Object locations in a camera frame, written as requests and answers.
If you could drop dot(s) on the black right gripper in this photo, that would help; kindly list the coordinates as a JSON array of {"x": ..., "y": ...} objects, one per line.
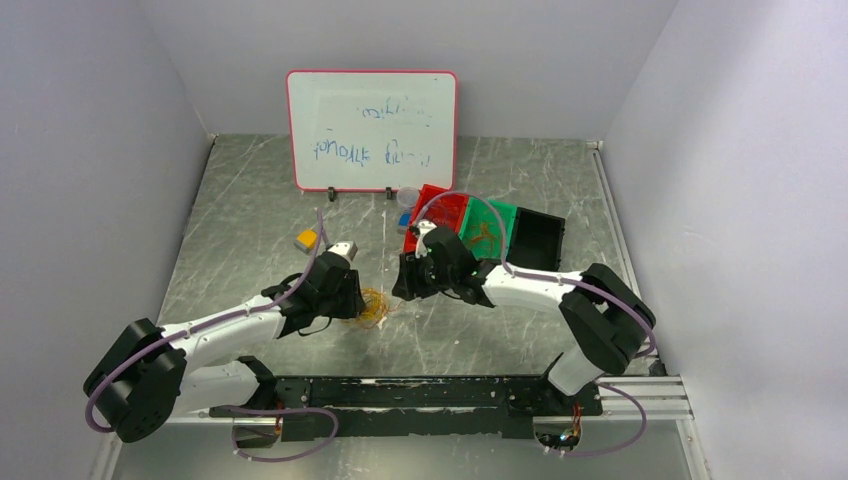
[{"x": 408, "y": 285}]

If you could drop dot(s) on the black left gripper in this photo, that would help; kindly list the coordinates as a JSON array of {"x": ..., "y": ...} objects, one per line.
[{"x": 354, "y": 304}]

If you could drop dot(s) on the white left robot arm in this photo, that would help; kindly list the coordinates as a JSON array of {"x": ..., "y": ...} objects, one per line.
[{"x": 152, "y": 373}]

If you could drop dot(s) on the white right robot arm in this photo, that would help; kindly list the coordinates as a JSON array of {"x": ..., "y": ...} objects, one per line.
[{"x": 607, "y": 320}]

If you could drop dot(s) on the green plastic bin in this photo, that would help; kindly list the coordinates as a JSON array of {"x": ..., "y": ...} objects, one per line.
[{"x": 480, "y": 231}]

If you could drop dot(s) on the yellow grey block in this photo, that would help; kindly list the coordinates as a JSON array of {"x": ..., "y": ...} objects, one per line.
[{"x": 306, "y": 241}]

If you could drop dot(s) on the red plastic bin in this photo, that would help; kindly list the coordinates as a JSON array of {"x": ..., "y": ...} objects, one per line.
[{"x": 448, "y": 211}]

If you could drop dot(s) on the clear plastic cup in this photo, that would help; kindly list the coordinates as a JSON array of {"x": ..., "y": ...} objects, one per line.
[{"x": 407, "y": 198}]

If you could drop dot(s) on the black plastic bin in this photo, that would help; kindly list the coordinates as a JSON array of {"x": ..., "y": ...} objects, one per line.
[{"x": 536, "y": 241}]

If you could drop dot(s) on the pink framed whiteboard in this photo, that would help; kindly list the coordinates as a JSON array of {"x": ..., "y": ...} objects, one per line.
[{"x": 373, "y": 130}]

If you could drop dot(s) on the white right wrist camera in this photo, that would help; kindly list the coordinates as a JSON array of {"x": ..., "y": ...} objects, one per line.
[{"x": 421, "y": 228}]

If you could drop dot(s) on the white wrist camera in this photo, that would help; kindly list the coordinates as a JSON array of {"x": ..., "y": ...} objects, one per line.
[
  {"x": 421, "y": 228},
  {"x": 345, "y": 249}
]

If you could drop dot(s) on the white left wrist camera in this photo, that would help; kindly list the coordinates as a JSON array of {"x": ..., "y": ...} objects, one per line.
[{"x": 345, "y": 249}]

